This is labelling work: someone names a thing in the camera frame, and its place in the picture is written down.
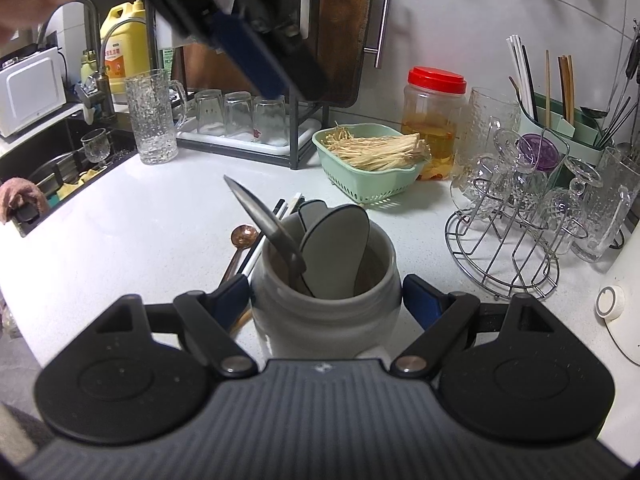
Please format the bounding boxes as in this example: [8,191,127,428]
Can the cut glass goblet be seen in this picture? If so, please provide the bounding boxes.
[549,156,604,257]
[449,154,502,219]

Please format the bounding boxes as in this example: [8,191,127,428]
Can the wooden cutting board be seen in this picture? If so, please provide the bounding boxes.
[182,0,394,109]

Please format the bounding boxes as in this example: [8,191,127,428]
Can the white ceramic mug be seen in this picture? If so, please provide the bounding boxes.
[249,207,404,362]

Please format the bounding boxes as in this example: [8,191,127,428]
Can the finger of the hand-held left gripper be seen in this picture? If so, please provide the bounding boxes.
[239,19,332,102]
[149,0,297,102]

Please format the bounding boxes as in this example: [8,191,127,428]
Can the thin dark metal chopsticks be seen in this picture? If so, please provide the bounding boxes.
[597,95,636,148]

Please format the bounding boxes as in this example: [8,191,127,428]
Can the steel spoon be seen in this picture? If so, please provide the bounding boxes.
[223,175,307,295]

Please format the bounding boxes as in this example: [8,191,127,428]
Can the bunch of upright chopsticks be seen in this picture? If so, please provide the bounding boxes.
[506,34,577,126]

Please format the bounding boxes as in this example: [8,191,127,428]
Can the yellow sponge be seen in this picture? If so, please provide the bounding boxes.
[56,166,109,199]

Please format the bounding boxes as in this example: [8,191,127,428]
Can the pink cloth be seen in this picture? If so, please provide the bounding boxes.
[0,176,52,227]

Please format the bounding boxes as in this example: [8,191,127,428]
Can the yellow detergent bottle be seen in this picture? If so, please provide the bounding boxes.
[99,0,159,107]

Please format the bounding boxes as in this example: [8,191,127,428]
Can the wooden chopstick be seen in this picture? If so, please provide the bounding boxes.
[229,306,254,337]

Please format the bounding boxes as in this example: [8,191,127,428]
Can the tall ribbed glass mug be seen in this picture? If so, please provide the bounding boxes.
[574,145,640,264]

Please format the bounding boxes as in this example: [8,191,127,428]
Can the white electric pot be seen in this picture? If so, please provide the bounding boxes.
[594,239,640,367]

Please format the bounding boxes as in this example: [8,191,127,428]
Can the curved steel faucet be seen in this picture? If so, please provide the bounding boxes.
[97,16,152,86]

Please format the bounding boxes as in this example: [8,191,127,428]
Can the clear glass pitcher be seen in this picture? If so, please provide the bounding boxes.
[451,87,522,207]

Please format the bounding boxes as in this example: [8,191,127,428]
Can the white countertop appliance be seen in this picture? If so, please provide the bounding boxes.
[0,46,69,139]

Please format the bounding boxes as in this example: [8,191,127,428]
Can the row of hanging kitchen utensils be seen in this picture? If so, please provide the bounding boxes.
[619,17,640,137]

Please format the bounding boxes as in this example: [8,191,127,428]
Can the copper spoon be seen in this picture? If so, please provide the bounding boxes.
[220,225,260,283]

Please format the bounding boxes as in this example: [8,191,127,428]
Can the upturned clear glass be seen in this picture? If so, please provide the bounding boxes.
[223,91,257,139]
[252,95,289,144]
[194,89,227,137]

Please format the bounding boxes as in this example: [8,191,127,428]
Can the dark grey metal rack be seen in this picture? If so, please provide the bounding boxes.
[150,0,332,170]

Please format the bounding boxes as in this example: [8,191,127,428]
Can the red-lidded plastic jar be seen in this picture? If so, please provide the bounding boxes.
[401,66,469,182]

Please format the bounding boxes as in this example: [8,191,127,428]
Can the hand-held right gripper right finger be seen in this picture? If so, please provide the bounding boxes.
[390,274,556,380]

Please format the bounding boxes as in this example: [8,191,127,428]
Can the green utensil holder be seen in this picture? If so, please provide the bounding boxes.
[519,91,609,162]

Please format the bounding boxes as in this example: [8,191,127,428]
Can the green plastic basket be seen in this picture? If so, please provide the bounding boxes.
[312,123,434,207]

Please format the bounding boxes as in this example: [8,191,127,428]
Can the steel pot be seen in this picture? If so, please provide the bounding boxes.
[27,159,82,197]

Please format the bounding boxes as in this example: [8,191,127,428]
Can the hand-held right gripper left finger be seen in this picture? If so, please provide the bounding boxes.
[92,275,258,378]

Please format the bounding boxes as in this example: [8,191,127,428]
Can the textured glass mug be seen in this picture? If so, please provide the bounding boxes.
[124,68,187,166]

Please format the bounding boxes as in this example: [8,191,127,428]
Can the wire glass rack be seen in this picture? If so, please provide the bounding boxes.
[444,120,589,302]

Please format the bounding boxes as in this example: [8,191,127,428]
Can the plain white chopstick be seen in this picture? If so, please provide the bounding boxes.
[241,192,306,279]

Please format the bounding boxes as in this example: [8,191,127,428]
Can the tall steel faucet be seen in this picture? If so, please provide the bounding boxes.
[37,0,119,122]

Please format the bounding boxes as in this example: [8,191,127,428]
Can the white ceramic spoon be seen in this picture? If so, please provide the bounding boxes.
[300,204,372,298]
[298,200,332,241]

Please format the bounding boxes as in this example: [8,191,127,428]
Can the small glass goblet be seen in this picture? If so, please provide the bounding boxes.
[81,128,109,172]

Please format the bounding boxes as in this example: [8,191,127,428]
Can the pale green dispenser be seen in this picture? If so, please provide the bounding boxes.
[79,49,99,87]

